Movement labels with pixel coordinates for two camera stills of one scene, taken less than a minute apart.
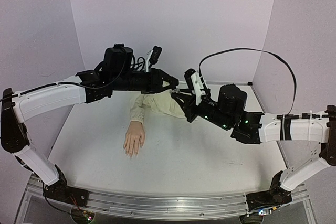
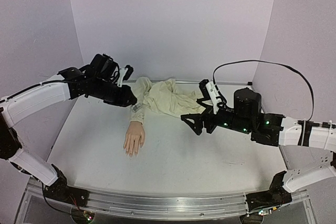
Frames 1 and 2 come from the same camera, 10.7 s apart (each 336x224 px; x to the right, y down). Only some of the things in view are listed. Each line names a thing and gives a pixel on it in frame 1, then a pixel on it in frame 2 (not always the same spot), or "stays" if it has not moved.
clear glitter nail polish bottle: (175, 90) -> (135, 107)
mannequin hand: (135, 131) stays
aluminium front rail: (164, 205) stays
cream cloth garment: (163, 102) stays
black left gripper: (158, 76) -> (124, 101)
